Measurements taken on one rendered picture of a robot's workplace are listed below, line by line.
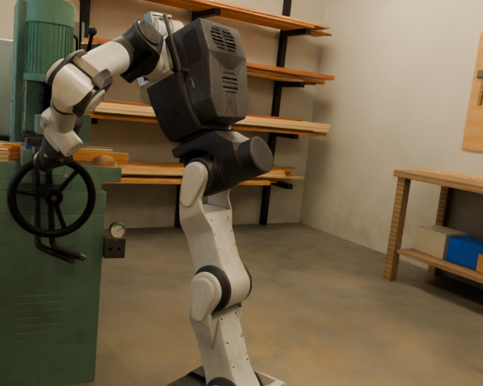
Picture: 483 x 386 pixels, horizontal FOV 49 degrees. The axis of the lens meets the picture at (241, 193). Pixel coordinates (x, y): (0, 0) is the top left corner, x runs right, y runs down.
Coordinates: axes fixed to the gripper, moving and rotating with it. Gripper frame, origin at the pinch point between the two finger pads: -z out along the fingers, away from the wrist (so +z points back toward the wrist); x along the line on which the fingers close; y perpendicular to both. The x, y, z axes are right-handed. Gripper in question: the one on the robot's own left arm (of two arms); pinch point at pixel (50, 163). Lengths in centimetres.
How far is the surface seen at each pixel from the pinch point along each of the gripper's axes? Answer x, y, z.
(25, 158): -4.1, 9.1, -13.9
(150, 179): 126, 50, -228
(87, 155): 23.4, 12.9, -36.0
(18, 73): 9, 55, -37
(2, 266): -19, -19, -43
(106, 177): 24.2, -1.2, -25.7
